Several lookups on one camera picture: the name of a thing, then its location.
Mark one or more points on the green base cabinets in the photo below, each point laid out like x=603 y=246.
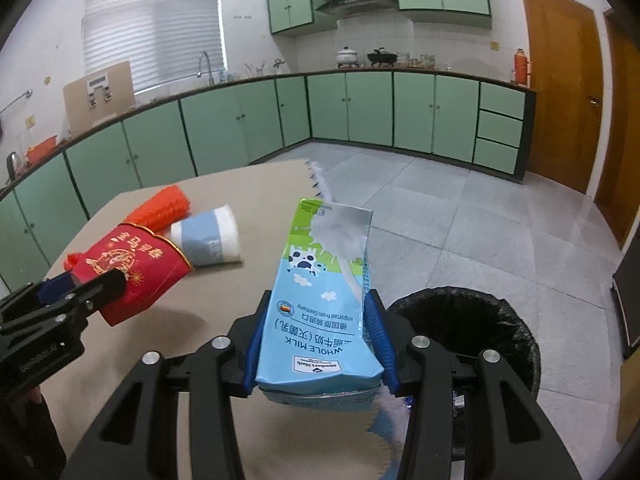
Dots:
x=370 y=105

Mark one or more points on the black cabinet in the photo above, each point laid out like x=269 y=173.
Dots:
x=630 y=300

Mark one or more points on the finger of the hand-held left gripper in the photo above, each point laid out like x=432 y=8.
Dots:
x=105 y=290
x=55 y=285

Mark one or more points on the orange foam fruit net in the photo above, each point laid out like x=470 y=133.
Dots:
x=160 y=207

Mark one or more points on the cardboard box on counter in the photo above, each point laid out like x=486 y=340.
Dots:
x=75 y=105

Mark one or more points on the beige table with cloth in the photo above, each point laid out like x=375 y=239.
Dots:
x=240 y=185

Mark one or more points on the brown wooden door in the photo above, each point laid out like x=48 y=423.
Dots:
x=560 y=85
x=622 y=135

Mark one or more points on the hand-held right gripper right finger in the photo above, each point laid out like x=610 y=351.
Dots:
x=382 y=345

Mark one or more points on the metal sink faucet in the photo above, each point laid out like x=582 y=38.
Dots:
x=210 y=75

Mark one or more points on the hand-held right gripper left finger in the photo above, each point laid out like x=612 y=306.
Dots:
x=255 y=345

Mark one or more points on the black-lined trash bin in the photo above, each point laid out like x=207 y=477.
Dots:
x=450 y=310

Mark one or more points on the blue and white paper cup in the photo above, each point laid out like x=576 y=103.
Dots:
x=210 y=235

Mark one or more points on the metal towel rail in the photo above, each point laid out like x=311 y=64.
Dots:
x=22 y=95

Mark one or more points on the orange plastic basin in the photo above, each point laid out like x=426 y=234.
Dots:
x=42 y=150

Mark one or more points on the blue and green milk carton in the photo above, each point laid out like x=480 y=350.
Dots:
x=320 y=310

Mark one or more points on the white window blind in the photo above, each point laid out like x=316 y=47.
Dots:
x=150 y=25

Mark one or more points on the orange thermos flask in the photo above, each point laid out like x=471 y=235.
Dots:
x=521 y=67

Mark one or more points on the black wok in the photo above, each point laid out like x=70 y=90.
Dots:
x=382 y=57

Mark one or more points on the person's left forearm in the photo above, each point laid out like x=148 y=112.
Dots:
x=25 y=440

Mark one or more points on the white plastic bracket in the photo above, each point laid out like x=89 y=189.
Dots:
x=97 y=81

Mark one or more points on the red gold-printed bag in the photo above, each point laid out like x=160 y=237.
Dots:
x=145 y=270

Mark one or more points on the brown cardboard box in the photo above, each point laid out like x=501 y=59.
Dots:
x=631 y=395

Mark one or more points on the white cooking pot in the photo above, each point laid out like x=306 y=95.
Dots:
x=347 y=57

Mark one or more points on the dark range hood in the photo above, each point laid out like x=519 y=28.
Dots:
x=355 y=4

